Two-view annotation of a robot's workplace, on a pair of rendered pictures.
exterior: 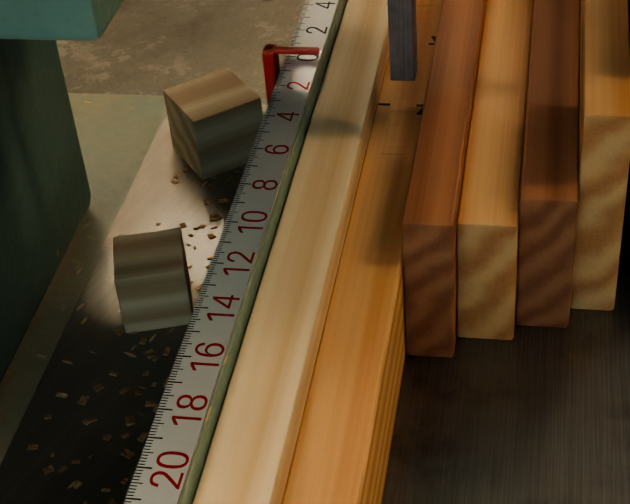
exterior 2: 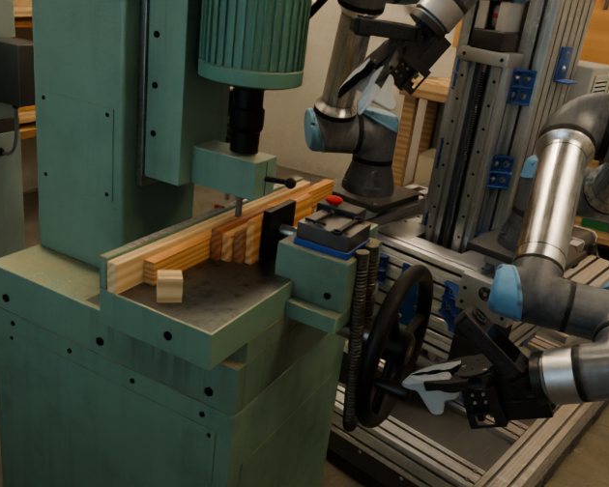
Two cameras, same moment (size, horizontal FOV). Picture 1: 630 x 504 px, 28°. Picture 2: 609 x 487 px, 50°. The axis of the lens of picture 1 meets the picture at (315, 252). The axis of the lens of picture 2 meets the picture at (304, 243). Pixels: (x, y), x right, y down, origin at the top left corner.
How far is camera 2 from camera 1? 0.82 m
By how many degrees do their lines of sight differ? 20
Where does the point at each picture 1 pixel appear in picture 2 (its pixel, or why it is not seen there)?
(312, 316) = (187, 234)
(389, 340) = (198, 243)
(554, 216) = (239, 238)
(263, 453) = (164, 242)
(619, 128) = (252, 224)
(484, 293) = (225, 249)
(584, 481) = (220, 277)
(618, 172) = (252, 233)
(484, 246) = (225, 239)
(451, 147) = (231, 224)
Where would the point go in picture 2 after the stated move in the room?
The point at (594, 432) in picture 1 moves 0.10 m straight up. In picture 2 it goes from (228, 273) to (233, 217)
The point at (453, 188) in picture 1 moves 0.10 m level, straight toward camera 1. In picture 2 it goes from (224, 227) to (192, 245)
